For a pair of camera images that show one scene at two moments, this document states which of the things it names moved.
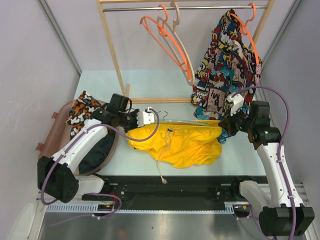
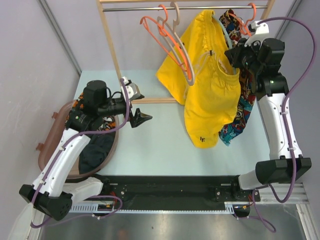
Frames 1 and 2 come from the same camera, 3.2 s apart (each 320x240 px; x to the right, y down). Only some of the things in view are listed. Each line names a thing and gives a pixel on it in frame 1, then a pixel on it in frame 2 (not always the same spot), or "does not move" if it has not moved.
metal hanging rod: [182, 8] does not move
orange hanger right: [244, 29] does not move
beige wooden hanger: [175, 46] does not move
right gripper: [228, 123] -> [235, 55]
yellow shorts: [181, 145] -> [209, 103]
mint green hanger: [180, 121] -> [229, 39]
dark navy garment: [97, 155] does not move
